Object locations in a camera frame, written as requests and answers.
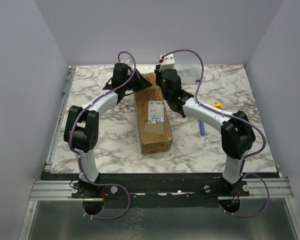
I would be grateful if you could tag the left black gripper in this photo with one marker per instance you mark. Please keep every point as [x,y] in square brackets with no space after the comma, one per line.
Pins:
[142,83]

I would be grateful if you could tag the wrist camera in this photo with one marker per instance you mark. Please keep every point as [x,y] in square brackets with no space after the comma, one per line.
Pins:
[129,61]
[166,62]

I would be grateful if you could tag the brown cardboard express box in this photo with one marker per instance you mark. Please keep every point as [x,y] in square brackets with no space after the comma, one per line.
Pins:
[154,129]

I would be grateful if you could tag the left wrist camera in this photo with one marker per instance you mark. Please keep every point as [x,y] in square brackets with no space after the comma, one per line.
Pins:
[129,61]

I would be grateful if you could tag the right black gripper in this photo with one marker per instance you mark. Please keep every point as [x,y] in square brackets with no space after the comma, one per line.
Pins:
[157,72]

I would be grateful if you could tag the blue red screwdriver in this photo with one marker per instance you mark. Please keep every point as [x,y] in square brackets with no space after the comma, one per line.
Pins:
[201,128]

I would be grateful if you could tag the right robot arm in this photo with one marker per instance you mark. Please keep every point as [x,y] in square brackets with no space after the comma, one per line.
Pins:
[237,136]

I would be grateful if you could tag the aluminium frame rail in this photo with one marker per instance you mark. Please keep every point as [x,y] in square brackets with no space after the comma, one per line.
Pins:
[65,187]

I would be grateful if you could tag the yellow handled screwdriver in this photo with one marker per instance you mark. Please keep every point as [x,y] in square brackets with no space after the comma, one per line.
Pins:
[217,105]

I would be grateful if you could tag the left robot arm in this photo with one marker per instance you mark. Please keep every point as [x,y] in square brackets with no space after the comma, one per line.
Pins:
[81,131]

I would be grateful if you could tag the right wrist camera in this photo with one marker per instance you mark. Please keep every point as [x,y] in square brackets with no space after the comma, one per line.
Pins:
[166,62]

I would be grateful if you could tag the clear plastic screw organizer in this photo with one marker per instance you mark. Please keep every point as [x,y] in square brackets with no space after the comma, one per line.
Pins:
[189,74]

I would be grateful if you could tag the black mounting rail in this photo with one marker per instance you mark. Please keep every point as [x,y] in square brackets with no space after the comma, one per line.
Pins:
[126,202]

